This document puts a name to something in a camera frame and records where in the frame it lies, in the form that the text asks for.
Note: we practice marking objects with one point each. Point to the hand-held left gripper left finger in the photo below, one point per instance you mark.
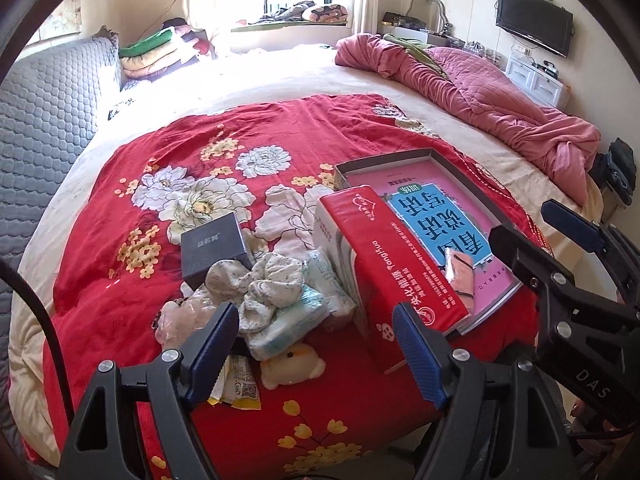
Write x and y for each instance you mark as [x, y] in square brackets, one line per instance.
[212, 350]

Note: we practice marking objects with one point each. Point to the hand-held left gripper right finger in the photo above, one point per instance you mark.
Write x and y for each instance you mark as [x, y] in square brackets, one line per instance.
[420, 355]

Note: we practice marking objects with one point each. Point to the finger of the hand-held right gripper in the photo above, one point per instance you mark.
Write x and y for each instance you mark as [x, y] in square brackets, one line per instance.
[570, 225]
[525, 255]

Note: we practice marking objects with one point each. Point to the soft tissue pack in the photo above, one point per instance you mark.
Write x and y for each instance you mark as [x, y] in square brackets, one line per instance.
[287, 322]

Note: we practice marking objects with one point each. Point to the cream plush toy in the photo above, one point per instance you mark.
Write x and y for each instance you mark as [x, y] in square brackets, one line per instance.
[292, 365]

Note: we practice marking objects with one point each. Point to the red tissue box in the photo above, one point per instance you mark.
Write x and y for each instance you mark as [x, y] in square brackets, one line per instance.
[400, 270]

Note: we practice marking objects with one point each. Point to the white floral scrunchie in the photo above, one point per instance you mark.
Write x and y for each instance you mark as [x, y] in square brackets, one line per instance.
[270, 280]

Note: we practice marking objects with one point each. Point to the grey cardboard tray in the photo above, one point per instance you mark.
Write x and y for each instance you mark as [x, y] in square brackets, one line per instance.
[385, 158]

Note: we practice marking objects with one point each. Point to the yellow snack packet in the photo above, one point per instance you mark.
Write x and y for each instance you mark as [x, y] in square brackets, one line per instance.
[242, 385]

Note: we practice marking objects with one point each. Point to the pink pouch with black band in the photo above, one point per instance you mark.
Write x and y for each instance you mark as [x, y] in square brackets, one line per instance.
[460, 280]

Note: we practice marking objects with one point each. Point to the dark bag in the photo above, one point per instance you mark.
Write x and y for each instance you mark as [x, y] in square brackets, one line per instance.
[615, 170]

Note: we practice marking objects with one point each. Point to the pink and blue book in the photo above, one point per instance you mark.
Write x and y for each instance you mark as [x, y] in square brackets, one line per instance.
[435, 220]

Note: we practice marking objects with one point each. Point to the black square box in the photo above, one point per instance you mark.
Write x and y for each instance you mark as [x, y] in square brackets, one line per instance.
[215, 250]

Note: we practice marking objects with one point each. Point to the white drawer cabinet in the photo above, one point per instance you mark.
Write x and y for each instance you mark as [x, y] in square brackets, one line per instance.
[537, 85]

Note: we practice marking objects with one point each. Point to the pink quilted duvet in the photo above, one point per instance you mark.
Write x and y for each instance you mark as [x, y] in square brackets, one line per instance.
[490, 95]

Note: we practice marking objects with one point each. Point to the red floral blanket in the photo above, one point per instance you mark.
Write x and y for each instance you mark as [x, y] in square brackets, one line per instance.
[325, 125]

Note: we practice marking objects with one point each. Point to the green cloth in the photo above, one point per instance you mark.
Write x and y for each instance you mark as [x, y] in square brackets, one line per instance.
[410, 44]

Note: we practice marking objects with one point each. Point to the vanity mirror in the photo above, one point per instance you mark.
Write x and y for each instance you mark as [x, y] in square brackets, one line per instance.
[427, 10]

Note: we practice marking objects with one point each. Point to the dark cosmetic case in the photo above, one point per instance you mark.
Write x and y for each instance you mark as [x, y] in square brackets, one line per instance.
[402, 21]

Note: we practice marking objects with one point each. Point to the grey quilted headboard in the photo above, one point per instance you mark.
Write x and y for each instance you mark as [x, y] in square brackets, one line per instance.
[45, 125]

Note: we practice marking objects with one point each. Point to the bed with cream sheet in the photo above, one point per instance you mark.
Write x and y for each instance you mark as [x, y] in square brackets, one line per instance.
[300, 75]

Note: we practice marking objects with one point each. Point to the stack of folded blankets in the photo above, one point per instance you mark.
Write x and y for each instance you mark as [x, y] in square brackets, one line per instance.
[155, 50]

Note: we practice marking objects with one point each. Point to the patterned pillow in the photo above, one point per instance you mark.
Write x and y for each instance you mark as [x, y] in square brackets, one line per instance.
[325, 11]

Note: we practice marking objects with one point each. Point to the green window seat cushion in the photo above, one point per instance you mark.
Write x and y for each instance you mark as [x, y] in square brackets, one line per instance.
[290, 26]

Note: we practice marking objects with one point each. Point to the black wall television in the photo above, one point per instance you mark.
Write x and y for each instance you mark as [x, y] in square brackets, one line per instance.
[532, 20]

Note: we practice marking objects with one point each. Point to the floral wall painting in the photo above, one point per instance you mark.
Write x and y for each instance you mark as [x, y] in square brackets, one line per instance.
[65, 15]

